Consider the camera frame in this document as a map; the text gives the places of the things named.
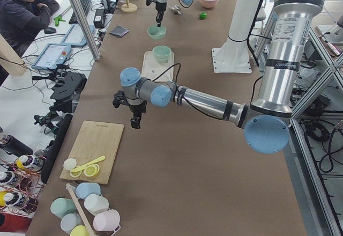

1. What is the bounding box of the wooden mug tree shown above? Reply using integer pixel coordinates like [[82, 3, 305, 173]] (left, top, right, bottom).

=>
[[117, 0, 137, 13]]

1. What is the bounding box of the teach pendant upper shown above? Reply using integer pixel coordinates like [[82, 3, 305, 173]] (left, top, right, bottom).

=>
[[31, 43, 71, 70]]

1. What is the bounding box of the yellow cup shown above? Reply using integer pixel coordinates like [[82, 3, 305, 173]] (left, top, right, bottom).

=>
[[70, 225, 90, 236]]

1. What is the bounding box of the steel ice scoop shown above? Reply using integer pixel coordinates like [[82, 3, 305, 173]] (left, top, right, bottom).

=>
[[169, 4, 181, 15]]

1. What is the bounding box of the lemon slice top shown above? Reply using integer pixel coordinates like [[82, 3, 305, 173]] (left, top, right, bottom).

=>
[[84, 164, 100, 178]]

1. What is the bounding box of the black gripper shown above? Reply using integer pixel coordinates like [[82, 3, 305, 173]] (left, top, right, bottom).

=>
[[146, 0, 167, 27], [113, 90, 147, 129]]

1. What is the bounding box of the grey translucent cup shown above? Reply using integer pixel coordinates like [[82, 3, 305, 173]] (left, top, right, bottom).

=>
[[60, 213, 83, 234]]

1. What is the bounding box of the green lime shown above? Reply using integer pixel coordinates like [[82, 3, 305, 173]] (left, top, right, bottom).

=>
[[199, 12, 207, 20]]

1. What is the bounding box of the pale pink cup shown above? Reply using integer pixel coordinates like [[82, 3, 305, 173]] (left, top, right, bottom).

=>
[[93, 209, 121, 231]]

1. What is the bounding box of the green bowl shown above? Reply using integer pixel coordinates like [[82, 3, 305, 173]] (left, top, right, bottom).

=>
[[152, 45, 172, 62], [147, 25, 167, 40]]

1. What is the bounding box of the white cup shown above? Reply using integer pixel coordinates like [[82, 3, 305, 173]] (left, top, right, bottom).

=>
[[84, 194, 109, 216]]

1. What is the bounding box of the bamboo cutting board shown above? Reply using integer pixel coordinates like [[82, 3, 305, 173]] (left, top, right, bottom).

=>
[[68, 121, 124, 185]]

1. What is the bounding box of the white wire cup rack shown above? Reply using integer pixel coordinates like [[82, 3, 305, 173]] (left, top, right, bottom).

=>
[[65, 183, 121, 235]]

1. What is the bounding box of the aluminium frame post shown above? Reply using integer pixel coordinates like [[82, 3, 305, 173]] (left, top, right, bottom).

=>
[[69, 0, 101, 61]]

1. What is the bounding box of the seated person dark jacket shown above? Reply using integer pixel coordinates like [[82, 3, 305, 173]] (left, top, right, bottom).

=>
[[1, 0, 59, 56]]

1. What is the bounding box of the teal green cup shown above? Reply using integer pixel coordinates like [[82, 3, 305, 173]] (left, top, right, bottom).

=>
[[50, 198, 76, 219]]

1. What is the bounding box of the black water bottle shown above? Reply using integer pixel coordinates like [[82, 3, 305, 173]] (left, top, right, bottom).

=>
[[1, 132, 33, 157]]

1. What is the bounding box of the black computer mouse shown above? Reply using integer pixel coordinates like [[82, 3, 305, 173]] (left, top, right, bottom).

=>
[[44, 27, 56, 34]]

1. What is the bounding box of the yellow knife handle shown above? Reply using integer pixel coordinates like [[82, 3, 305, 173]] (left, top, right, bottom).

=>
[[70, 156, 106, 172]]

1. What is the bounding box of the cream bunny tray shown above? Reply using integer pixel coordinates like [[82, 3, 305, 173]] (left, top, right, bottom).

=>
[[141, 51, 174, 82]]

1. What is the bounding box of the light blue cup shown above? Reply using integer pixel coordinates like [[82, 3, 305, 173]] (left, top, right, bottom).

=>
[[76, 182, 101, 200]]

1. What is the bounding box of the yellow sauce bottle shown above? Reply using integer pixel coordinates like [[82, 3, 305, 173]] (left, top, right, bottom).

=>
[[17, 155, 44, 172]]

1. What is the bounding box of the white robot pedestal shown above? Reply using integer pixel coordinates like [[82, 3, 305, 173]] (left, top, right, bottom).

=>
[[212, 0, 260, 73]]

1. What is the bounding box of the black keyboard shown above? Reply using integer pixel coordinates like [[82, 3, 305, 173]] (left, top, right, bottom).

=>
[[68, 0, 93, 25]]

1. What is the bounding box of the folded grey cloth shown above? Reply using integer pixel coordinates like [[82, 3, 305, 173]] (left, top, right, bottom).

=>
[[109, 25, 130, 38]]

